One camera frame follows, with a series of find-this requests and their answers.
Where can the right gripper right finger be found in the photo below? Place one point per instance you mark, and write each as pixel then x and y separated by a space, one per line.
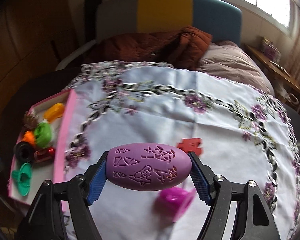
pixel 202 178

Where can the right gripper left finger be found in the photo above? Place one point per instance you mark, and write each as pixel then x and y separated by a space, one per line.
pixel 96 179

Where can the red puzzle piece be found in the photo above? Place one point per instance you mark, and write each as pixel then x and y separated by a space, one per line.
pixel 191 145

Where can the magenta plastic spool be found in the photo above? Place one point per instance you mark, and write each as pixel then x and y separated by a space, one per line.
pixel 174 202

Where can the purple patterned egg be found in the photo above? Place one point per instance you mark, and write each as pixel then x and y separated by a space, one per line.
pixel 147 166

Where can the shiny red capsule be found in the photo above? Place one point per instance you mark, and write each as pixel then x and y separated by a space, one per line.
pixel 45 154

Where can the green white plug nightlight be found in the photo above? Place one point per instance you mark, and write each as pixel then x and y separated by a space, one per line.
pixel 43 134

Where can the green plastic mould cylinder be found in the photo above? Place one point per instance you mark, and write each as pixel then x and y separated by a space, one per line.
pixel 22 177

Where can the black lens cap cylinder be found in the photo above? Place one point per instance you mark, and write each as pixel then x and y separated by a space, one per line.
pixel 24 152

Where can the yellow plastic toy piece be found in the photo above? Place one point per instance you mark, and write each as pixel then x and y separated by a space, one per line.
pixel 54 112

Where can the orange plastic block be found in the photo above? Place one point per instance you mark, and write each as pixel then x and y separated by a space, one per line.
pixel 29 138

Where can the white floral embroidered tablecloth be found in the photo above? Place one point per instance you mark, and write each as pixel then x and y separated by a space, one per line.
pixel 148 111

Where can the pink rimmed white box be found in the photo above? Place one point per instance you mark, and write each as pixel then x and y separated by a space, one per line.
pixel 48 170

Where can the pale pink duvet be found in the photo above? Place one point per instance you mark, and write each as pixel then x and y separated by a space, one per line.
pixel 225 59

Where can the wooden side table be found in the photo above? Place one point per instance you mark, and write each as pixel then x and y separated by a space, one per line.
pixel 272 68

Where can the rust orange quilted blanket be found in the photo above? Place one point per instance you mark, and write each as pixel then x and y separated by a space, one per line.
pixel 182 48

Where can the purple gift box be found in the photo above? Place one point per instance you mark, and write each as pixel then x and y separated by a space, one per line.
pixel 269 50

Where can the grey yellow blue headboard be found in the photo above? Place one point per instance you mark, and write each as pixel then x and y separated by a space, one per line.
pixel 218 18

